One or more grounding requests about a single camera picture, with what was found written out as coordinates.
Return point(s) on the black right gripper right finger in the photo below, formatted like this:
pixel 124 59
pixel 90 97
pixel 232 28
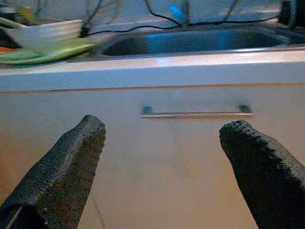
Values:
pixel 267 176

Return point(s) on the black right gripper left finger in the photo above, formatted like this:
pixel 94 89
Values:
pixel 59 171

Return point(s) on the steel kitchen sink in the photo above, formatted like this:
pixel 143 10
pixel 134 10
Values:
pixel 190 43

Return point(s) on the white drawer front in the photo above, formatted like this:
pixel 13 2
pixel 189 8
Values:
pixel 166 155

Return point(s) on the light green plate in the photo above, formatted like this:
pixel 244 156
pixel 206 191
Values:
pixel 47 53

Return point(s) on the white bowl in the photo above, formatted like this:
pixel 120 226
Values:
pixel 47 33

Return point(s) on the black appliance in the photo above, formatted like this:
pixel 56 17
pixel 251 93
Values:
pixel 290 12

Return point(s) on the steel gooseneck faucet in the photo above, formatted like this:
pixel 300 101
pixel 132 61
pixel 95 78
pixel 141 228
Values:
pixel 187 12

